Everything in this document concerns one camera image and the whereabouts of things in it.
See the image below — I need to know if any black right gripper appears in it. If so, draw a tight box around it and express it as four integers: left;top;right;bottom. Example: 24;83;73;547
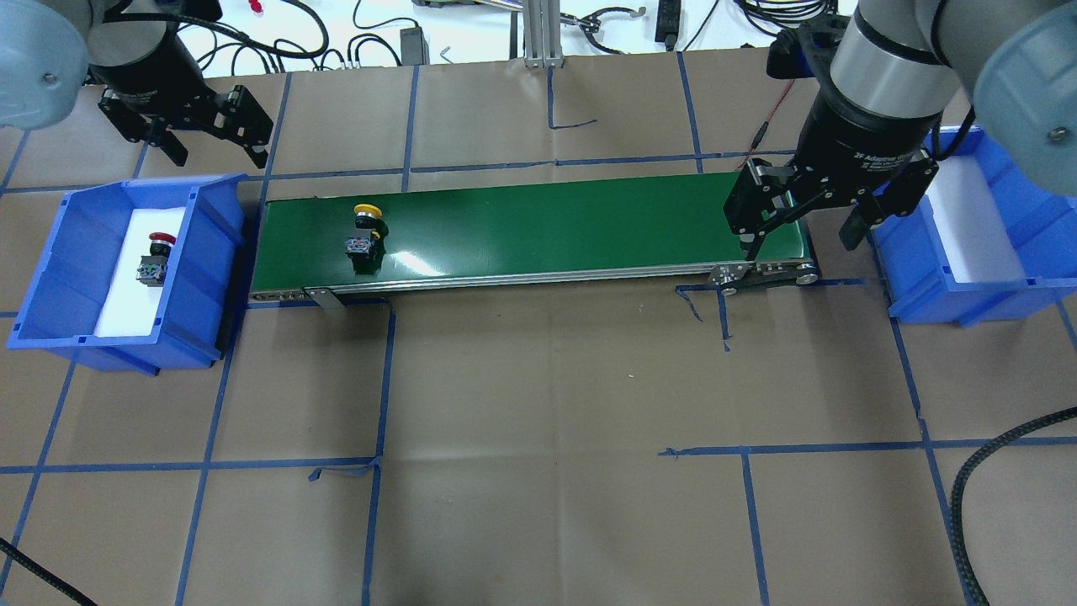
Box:
724;85;940;262

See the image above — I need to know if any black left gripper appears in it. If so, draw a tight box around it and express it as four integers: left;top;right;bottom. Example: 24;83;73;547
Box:
88;22;272;170

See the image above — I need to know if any red push button switch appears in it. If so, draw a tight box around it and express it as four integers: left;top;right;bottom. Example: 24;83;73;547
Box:
137;231;177;288

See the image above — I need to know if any yellow push button switch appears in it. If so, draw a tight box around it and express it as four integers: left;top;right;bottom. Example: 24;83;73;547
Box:
345;205;389;273

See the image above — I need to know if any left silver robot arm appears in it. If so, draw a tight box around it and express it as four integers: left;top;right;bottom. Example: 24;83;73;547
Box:
1;1;272;167

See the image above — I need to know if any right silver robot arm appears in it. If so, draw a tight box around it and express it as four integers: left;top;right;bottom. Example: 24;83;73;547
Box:
724;1;1076;260

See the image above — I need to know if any green conveyor belt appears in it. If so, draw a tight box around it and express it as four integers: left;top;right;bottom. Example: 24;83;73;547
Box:
250;173;822;306

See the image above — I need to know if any blue right plastic bin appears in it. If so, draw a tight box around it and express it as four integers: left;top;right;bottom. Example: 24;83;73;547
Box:
873;126;1076;327

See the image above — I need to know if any blue plastic bin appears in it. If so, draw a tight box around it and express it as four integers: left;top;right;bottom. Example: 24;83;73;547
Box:
873;126;1076;327
6;173;247;375

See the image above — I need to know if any white foam pad right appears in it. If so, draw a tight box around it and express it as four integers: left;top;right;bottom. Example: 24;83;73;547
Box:
927;155;1026;284

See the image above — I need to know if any white foam pad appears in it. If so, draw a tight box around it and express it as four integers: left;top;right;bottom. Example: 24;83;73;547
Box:
927;155;1026;284
94;206;188;339

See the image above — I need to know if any white foam pad left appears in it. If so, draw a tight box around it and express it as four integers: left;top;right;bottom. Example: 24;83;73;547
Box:
94;206;188;339

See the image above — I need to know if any blue left plastic bin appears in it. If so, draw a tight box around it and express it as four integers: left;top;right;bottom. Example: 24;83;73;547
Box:
6;173;247;375

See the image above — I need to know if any red black wire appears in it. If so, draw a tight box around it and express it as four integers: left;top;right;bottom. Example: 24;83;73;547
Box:
735;72;800;173

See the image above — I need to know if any black braided cable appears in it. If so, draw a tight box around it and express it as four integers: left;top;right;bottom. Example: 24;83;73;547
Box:
949;407;1077;606

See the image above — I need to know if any aluminium frame post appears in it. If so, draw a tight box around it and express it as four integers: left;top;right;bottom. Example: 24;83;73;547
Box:
522;0;563;69

